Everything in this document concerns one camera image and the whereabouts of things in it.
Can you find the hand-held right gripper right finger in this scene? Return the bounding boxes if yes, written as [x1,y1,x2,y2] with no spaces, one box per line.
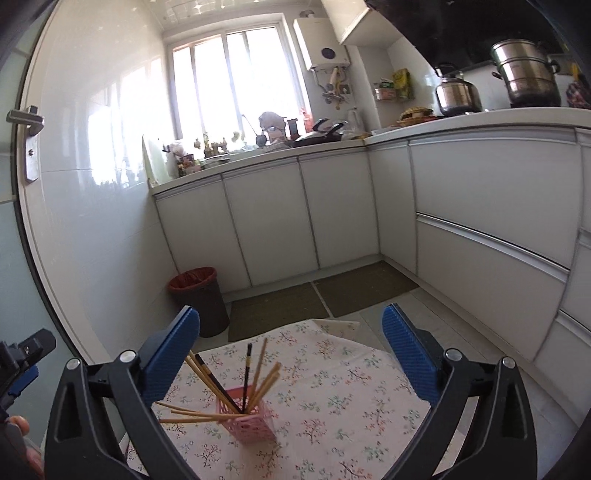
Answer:
[382,304,539,480]

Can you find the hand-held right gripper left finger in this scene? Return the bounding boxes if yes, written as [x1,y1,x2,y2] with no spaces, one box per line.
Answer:
[44,305,204,480]

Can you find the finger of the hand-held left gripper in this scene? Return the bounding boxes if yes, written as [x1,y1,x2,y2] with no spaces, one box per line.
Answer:
[7,367,40,402]
[18,329,56,365]

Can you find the black chopstick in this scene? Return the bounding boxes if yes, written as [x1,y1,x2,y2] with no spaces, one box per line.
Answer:
[242,343,253,414]
[194,353,243,413]

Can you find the pile of wooden chopsticks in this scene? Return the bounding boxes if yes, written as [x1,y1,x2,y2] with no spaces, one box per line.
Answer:
[154,338,282,424]

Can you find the pink perforated chopstick holder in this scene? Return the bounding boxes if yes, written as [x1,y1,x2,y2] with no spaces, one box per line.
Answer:
[217,387,278,446]

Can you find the person's left hand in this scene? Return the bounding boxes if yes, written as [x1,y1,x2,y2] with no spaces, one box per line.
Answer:
[8,414,45,480]

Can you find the dark brown trash bin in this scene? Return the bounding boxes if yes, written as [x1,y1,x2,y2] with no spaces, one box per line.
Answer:
[167,267,230,337]

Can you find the frosted glass door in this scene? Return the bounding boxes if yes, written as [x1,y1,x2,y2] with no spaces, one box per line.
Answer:
[0,0,112,480]

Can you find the red trash bag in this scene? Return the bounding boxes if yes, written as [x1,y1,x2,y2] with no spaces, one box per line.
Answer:
[167,267,218,294]

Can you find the floral tablecloth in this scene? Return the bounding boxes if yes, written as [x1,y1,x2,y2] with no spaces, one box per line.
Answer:
[122,318,439,480]

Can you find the white cabinet drawer front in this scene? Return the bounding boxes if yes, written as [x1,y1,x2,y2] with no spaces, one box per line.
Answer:
[416,217,568,361]
[409,134,583,268]

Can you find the white cabinet door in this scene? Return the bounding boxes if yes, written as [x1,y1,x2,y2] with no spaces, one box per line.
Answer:
[154,178,252,296]
[222,161,321,284]
[299,150,382,268]
[368,143,419,278]

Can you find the white cutting board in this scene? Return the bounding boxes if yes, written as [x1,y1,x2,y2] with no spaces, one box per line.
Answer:
[142,136,168,186]

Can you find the row of small dark bottles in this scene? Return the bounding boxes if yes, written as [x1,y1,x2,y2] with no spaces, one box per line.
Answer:
[191,131,243,156]

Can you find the black frying pan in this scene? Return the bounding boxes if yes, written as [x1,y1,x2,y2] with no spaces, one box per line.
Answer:
[294,119,346,148]

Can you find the plate of food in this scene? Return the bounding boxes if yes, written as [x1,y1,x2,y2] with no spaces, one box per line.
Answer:
[398,107,435,126]

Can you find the grey plastic bag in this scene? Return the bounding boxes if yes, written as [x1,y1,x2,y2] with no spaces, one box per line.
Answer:
[257,111,286,137]

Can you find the white kitchen countertop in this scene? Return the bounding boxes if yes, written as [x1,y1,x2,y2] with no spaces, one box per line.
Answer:
[150,106,591,195]

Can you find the stainless steel kettle pot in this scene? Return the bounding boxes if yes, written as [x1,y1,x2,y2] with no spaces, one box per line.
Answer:
[435,64,484,116]

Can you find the yellow green packet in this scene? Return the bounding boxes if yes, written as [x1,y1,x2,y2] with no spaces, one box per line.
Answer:
[392,68,415,101]

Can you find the water heater pipes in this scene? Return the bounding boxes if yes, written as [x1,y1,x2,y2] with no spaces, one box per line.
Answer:
[314,67,352,110]

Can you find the kitchen window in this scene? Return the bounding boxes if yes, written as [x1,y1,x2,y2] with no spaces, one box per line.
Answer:
[164,21,310,141]

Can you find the stainless steel steamer pot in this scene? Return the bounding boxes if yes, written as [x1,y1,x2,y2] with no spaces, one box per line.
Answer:
[489,38,561,109]

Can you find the patterned cloth pot holder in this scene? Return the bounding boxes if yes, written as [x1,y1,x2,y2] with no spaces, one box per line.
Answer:
[566,65,591,110]

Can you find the white water heater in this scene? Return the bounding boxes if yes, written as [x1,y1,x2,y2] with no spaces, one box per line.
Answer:
[294,16,352,72]

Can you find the black range hood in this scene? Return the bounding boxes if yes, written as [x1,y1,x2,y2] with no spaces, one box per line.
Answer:
[364,0,591,70]

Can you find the white upper cabinet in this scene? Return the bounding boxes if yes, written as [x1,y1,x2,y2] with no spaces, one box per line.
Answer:
[321,0,372,45]

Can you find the metal door handle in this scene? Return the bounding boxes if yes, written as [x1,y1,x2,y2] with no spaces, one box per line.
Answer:
[6,106,45,184]

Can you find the metal wall rack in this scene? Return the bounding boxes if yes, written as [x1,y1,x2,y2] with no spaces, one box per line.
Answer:
[374,78,399,101]

